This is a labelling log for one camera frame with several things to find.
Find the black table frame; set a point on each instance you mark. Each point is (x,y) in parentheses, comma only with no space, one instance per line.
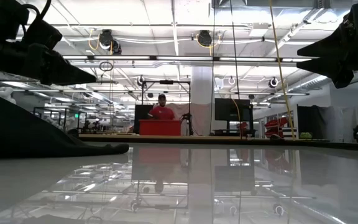
(259,141)

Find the white square pillar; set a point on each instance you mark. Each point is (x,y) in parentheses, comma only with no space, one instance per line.
(202,84)

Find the red folded cart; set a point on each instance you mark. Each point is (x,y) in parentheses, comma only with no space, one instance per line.
(275,124)

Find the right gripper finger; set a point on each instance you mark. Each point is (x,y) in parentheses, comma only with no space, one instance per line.
(334,70)
(331,46)

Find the green object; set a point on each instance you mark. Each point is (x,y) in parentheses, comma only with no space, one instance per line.
(305,135)

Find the black monitor on stand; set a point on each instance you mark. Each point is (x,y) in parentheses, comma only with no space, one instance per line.
(232,109)

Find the dark curtain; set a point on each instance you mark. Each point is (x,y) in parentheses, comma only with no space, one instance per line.
(309,121)

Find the black upright panel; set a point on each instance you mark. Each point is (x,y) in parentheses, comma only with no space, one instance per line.
(141,113)

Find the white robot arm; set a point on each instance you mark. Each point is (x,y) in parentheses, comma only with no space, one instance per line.
(6,93)

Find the black cage frame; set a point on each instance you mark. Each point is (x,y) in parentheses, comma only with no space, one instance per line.
(51,108)

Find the red box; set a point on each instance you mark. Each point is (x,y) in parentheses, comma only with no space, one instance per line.
(160,127)

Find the black towel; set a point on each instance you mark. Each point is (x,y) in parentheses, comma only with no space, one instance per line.
(26,133)

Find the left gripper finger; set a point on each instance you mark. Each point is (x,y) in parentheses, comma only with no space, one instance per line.
(61,73)

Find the pink cloth sheet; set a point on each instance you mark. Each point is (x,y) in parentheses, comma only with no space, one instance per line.
(200,121)

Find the black device on stand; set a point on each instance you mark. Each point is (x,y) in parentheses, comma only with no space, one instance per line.
(187,117)

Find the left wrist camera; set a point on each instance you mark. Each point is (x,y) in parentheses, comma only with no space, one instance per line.
(40,34)

